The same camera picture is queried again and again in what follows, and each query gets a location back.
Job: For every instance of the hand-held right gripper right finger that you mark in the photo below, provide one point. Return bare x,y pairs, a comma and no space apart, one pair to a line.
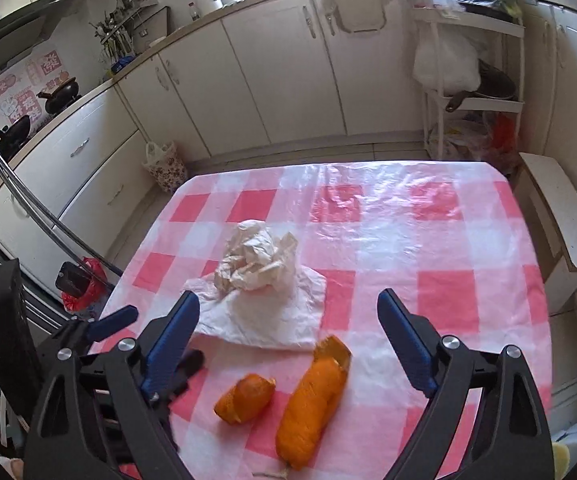
403,341

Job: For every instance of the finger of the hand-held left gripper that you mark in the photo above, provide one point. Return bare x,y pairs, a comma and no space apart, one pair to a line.
191,362
113,319

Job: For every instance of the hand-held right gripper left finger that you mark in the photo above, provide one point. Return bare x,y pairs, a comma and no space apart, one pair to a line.
168,346

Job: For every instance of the black bin with red bag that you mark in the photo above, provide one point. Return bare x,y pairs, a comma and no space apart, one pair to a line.
73,280

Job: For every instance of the white napkin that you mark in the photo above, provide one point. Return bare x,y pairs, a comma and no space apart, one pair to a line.
268,320

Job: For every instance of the large orange carrot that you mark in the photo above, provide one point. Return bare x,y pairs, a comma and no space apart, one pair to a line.
308,410

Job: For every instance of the white paper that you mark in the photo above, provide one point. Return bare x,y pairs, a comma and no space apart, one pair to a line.
253,255

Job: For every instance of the pink checked tablecloth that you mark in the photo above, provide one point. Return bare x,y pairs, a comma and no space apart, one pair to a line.
393,240

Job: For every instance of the floral shopping bag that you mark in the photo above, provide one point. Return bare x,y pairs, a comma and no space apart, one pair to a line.
166,170

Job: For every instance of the white drawer cabinet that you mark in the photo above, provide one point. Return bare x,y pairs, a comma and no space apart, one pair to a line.
83,160

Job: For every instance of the black frying pan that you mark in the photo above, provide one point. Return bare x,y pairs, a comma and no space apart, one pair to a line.
16,132

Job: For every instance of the red plastic bag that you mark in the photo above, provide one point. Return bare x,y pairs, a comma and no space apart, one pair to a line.
503,135

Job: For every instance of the black wok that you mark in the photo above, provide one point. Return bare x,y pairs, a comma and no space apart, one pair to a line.
61,95

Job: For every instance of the pink printed backsplash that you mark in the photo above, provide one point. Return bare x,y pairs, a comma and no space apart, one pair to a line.
28,90

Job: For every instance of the dark pan on rack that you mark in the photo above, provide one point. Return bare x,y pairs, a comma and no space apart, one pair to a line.
493,85

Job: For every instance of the white bag on rack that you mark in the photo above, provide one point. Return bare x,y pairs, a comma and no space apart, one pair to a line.
443,65

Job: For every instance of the kitchen utensil rack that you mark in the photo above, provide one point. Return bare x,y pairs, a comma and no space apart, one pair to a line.
128,25

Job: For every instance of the cream door cabinet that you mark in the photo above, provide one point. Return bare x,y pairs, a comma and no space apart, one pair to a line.
278,70

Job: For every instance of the range hood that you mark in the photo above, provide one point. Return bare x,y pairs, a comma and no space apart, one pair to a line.
13,35

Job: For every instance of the white shelf rack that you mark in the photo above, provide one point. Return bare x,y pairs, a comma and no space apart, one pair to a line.
516,60

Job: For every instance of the cream tall cabinet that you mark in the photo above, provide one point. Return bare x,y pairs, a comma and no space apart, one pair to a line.
568,70

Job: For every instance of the white bottle with red cap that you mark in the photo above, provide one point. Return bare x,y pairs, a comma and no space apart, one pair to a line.
194,11

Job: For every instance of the white hanging tray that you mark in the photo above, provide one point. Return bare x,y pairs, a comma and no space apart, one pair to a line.
356,5

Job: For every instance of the metal tube frame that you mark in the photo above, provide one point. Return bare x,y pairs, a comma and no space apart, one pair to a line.
43,215

